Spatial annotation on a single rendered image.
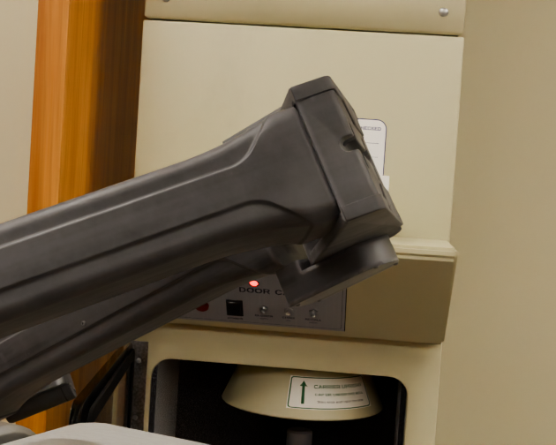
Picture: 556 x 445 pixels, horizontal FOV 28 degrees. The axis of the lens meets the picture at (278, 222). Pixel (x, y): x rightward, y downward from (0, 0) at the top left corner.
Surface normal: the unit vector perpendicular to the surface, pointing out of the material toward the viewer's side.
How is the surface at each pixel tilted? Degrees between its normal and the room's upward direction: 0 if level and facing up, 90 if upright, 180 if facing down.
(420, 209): 90
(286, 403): 66
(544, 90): 90
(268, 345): 90
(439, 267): 135
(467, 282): 90
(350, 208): 72
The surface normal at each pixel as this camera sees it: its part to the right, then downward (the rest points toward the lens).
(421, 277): -0.11, 0.74
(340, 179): 0.14, -0.25
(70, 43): 0.99, 0.07
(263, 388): -0.51, -0.39
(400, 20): -0.09, 0.04
